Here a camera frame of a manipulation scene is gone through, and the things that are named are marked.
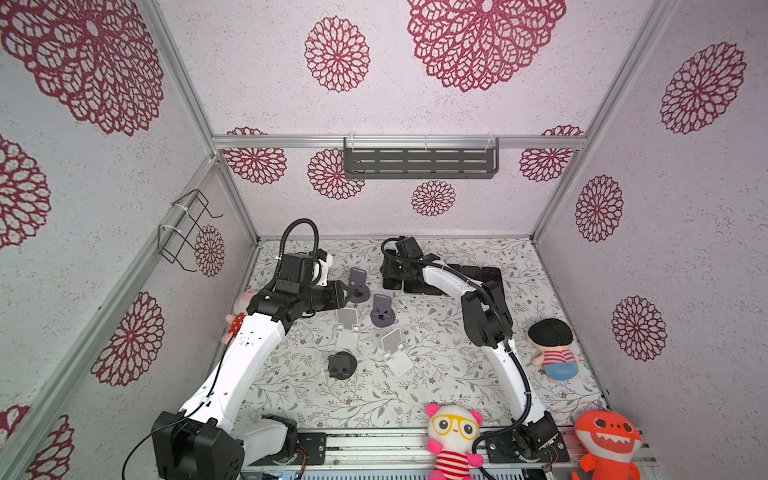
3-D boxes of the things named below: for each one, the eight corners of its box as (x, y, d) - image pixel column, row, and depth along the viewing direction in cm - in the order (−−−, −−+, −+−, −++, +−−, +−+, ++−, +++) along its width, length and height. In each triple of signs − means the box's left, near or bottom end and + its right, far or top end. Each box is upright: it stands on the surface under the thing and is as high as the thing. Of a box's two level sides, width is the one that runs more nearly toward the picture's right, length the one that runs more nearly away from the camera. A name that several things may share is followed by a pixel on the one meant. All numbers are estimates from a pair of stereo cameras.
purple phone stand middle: (369, 323, 99) (368, 305, 90) (375, 310, 102) (375, 292, 94) (390, 330, 97) (391, 313, 89) (396, 317, 100) (397, 299, 92)
